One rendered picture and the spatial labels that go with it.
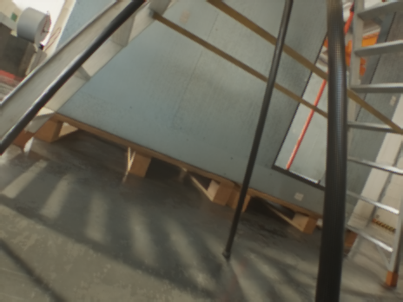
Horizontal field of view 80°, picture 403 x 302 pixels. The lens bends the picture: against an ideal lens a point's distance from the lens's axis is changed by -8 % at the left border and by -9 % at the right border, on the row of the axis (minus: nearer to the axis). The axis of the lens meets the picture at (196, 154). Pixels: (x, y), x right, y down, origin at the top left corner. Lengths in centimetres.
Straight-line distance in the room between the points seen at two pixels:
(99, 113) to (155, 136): 37
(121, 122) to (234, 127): 74
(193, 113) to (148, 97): 30
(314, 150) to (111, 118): 539
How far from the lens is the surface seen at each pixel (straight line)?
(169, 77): 171
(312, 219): 222
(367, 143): 256
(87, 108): 170
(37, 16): 674
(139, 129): 169
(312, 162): 649
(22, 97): 87
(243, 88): 184
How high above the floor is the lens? 35
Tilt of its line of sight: 3 degrees down
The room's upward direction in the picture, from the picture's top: 23 degrees clockwise
